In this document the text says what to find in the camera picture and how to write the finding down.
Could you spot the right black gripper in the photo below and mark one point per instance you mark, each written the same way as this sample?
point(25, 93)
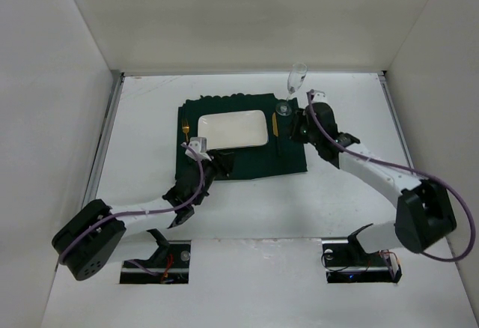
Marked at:
point(296, 126)

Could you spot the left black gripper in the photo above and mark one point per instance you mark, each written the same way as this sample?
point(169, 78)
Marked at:
point(219, 161)

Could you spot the gold knife green handle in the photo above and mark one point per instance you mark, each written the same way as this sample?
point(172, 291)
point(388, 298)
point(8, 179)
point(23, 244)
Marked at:
point(276, 133)

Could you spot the white rectangular plate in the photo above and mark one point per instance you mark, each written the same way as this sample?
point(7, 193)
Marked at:
point(244, 129)

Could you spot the dark green cloth napkin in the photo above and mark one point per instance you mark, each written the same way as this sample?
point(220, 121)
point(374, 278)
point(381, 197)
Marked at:
point(255, 162)

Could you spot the clear champagne flute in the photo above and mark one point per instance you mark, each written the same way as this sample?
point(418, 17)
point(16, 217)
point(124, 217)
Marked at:
point(294, 83)

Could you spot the gold fork green handle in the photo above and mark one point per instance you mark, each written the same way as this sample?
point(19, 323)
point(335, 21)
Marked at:
point(185, 129)

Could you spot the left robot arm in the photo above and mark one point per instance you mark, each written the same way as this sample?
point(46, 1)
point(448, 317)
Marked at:
point(88, 241)

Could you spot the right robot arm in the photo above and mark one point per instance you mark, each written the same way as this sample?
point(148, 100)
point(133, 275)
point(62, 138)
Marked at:
point(424, 214)

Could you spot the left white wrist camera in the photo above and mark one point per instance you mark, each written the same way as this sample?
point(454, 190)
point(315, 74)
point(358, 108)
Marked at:
point(196, 149)

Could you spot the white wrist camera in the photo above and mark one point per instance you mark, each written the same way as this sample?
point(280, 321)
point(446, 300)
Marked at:
point(317, 96)
point(196, 149)

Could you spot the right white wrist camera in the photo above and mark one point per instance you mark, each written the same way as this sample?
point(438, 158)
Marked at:
point(317, 96)

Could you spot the right aluminium table rail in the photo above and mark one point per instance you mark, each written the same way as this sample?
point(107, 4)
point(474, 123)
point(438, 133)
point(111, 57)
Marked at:
point(383, 82)

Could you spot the aluminium table rail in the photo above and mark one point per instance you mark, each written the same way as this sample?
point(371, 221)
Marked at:
point(104, 137)
point(383, 82)

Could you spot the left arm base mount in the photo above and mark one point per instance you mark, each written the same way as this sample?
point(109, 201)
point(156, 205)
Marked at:
point(168, 265)

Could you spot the left aluminium table rail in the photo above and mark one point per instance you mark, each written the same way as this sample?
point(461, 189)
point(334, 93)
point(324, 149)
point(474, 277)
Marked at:
point(104, 137)

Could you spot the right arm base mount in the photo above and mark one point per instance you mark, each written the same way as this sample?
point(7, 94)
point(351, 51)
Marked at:
point(345, 262)

